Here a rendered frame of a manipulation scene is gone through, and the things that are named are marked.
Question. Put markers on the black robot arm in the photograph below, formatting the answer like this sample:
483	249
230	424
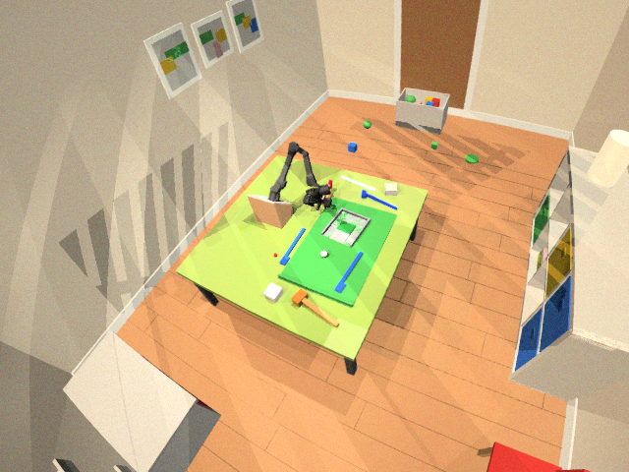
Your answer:
280	183

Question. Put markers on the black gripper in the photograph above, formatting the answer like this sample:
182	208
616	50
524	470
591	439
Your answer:
310	202

